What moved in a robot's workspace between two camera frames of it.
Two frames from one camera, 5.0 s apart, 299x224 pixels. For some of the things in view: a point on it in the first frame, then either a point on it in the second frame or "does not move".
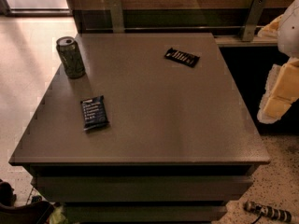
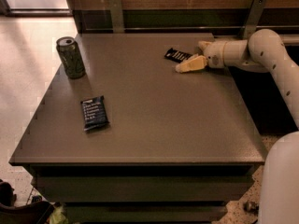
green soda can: (69, 52) does not move
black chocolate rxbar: (183, 58) does not move
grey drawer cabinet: (142, 127) does not move
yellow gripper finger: (271, 30) → (205, 45)
